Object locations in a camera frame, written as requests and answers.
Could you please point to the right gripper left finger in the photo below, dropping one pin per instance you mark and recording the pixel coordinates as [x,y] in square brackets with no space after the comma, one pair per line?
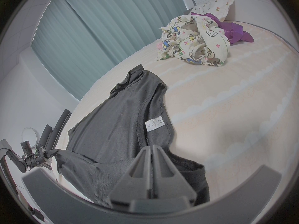
[134,181]

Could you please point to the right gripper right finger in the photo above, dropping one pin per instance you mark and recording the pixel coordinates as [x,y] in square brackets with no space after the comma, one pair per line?
[171,183]

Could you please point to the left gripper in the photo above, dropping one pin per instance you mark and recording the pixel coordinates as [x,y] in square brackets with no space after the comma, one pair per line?
[41,153]

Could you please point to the black T-shirt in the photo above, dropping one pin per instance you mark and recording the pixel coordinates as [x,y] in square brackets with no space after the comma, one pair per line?
[112,125]

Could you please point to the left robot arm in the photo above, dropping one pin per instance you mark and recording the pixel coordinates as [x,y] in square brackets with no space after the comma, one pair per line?
[19,162]

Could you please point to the bed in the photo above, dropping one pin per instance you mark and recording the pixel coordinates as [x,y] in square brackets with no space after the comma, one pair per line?
[233,101]

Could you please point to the white trash bin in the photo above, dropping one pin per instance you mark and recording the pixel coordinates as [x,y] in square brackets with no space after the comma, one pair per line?
[30,135]

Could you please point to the dark grey chair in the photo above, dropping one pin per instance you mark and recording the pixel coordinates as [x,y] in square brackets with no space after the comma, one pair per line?
[59,125]

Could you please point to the blue-green curtain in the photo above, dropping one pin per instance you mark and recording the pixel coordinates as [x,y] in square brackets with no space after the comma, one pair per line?
[98,36]

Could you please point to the white printed pyjama top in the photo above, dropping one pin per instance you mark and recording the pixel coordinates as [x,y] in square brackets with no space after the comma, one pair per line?
[200,43]

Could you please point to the purple garment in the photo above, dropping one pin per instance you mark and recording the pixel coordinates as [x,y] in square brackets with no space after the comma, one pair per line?
[236,31]

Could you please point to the white printed pillow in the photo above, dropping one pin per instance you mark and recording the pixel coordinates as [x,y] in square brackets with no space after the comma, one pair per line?
[216,7]

